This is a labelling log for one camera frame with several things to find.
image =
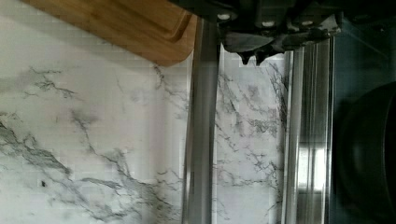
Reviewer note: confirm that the bamboo cutting board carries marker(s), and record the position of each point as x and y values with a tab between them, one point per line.
156	30

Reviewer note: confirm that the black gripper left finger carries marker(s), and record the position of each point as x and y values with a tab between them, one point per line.
246	46

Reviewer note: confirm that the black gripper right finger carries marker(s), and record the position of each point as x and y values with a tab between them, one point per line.
330	27

